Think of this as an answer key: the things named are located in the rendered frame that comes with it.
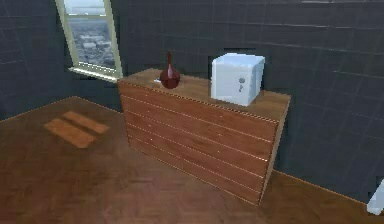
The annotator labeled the white safe box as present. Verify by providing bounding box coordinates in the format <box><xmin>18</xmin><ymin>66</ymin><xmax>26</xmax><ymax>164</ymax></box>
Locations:
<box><xmin>210</xmin><ymin>52</ymin><xmax>266</xmax><ymax>108</ymax></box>

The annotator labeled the white object at edge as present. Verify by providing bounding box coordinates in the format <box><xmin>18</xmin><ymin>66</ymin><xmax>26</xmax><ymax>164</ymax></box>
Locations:
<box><xmin>366</xmin><ymin>179</ymin><xmax>384</xmax><ymax>216</ymax></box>

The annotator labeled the dark red vase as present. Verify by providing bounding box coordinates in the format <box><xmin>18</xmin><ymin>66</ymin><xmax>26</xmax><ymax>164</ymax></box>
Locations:
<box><xmin>158</xmin><ymin>51</ymin><xmax>182</xmax><ymax>90</ymax></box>

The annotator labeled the brown wooden chest of drawers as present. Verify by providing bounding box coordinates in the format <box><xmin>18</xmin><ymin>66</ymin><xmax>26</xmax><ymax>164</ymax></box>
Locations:
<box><xmin>117</xmin><ymin>67</ymin><xmax>292</xmax><ymax>207</ymax></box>

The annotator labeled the cream framed window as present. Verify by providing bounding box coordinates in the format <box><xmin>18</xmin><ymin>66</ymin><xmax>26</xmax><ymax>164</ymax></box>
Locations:
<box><xmin>54</xmin><ymin>0</ymin><xmax>124</xmax><ymax>84</ymax></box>

